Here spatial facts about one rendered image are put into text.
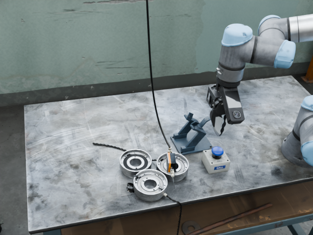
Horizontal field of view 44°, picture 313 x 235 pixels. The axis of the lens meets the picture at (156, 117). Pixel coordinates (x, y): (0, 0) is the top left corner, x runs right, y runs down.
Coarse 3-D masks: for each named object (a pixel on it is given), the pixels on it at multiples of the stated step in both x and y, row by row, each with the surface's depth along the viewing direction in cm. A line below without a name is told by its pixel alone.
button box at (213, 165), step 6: (204, 150) 132; (210, 150) 132; (204, 156) 131; (210, 156) 130; (216, 156) 129; (222, 156) 130; (204, 162) 132; (210, 162) 127; (216, 162) 128; (222, 162) 128; (228, 162) 128; (210, 168) 128; (216, 168) 128; (222, 168) 129; (228, 168) 130
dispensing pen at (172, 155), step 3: (168, 150) 129; (171, 153) 126; (174, 153) 126; (171, 156) 125; (174, 156) 125; (171, 159) 124; (174, 159) 124; (171, 162) 123; (174, 162) 123; (171, 165) 123; (174, 165) 123; (171, 168) 123; (174, 168) 124; (171, 171) 122; (174, 171) 125; (171, 174) 121; (171, 177) 120; (174, 186) 118
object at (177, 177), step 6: (162, 156) 130; (180, 156) 130; (156, 162) 127; (186, 162) 128; (156, 168) 127; (180, 168) 127; (186, 168) 127; (168, 174) 123; (174, 174) 123; (180, 174) 123; (186, 174) 126; (168, 180) 125; (174, 180) 124
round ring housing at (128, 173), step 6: (132, 150) 131; (138, 150) 131; (120, 156) 128; (126, 156) 130; (144, 156) 130; (150, 156) 129; (120, 162) 126; (132, 162) 130; (138, 162) 130; (150, 162) 126; (120, 168) 126; (126, 168) 124; (150, 168) 127; (126, 174) 125; (132, 174) 124
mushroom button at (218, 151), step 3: (213, 147) 129; (216, 147) 129; (219, 147) 129; (213, 150) 128; (216, 150) 128; (219, 150) 128; (222, 150) 128; (213, 153) 128; (216, 153) 127; (219, 153) 127; (222, 153) 127
